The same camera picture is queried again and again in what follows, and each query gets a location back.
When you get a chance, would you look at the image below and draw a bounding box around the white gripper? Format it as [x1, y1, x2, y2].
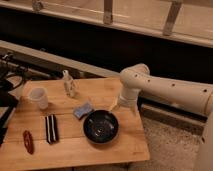
[109, 87, 138, 112]

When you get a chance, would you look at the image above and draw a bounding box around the dark ceramic bowl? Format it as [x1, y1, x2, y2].
[83, 110, 119, 144]

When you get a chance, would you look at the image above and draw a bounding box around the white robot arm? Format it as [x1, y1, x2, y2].
[110, 64, 213, 171]

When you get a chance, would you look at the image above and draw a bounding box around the blue sponge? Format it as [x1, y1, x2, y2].
[73, 103, 93, 119]

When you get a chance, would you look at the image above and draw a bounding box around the small clear bottle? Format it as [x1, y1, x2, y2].
[63, 70, 75, 98]

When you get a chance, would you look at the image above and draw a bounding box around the black white striped block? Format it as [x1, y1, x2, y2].
[45, 115, 59, 144]

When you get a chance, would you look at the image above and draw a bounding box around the translucent plastic cup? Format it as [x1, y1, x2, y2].
[28, 87, 48, 110]

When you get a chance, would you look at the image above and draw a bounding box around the red brown hair clip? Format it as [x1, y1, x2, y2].
[23, 130, 34, 154]

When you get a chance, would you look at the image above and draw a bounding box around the metal window bracket centre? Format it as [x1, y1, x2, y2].
[103, 0, 113, 25]

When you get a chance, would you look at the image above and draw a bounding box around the metal window bracket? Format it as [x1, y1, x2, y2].
[162, 0, 182, 36]
[32, 0, 43, 12]
[103, 0, 113, 25]

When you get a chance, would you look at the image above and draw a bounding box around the black equipment with cables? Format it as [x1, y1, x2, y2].
[0, 51, 51, 146]

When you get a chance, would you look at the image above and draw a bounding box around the metal window bracket right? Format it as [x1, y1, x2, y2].
[162, 0, 182, 36]

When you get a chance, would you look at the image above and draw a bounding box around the metal window bracket left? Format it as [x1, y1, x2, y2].
[32, 0, 43, 12]

